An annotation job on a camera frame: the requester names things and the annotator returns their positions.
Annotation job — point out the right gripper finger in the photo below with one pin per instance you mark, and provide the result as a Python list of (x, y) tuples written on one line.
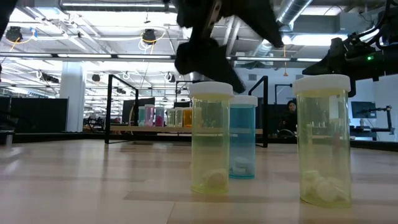
[(332, 65)]

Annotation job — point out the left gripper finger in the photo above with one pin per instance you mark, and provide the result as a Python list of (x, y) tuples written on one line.
[(252, 15), (205, 60)]

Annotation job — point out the large orange medicine bottle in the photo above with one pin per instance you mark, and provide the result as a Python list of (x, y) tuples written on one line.
[(187, 118)]

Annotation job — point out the teal bottle with red contents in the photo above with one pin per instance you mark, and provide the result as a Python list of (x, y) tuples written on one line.
[(159, 118)]

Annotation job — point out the white bottle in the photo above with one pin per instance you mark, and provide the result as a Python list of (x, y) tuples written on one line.
[(321, 140)]

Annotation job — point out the pink medicine bottle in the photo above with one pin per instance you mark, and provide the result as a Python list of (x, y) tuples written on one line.
[(149, 115)]

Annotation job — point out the teal medicine bottle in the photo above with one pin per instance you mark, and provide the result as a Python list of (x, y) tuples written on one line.
[(141, 116)]

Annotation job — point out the blue medicine bottle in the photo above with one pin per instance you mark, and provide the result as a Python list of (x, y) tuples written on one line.
[(244, 137)]

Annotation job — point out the wooden shelf black metal frame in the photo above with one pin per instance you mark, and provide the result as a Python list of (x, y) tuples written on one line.
[(124, 128)]

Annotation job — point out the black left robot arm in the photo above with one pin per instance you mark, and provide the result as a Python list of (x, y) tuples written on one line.
[(4, 12)]

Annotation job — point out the person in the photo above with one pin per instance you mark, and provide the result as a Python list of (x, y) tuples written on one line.
[(290, 119)]

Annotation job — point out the black computer monitor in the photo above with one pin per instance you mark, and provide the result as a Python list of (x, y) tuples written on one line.
[(130, 107)]

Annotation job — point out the white building column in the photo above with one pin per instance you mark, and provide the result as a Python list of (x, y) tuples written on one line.
[(73, 99)]

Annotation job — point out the dark wall monitor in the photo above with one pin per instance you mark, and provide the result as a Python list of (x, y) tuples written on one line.
[(363, 109)]

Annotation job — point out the silver ribbed ceiling duct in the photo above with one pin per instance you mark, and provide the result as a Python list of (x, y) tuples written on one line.
[(295, 9)]

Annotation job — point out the black background metal frame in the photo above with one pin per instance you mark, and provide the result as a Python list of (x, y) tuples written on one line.
[(276, 93)]

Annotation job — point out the long ceiling light rail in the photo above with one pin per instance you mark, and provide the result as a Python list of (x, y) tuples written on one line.
[(84, 56)]

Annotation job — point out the black partition wall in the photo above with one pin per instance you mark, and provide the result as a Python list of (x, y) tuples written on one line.
[(37, 115)]

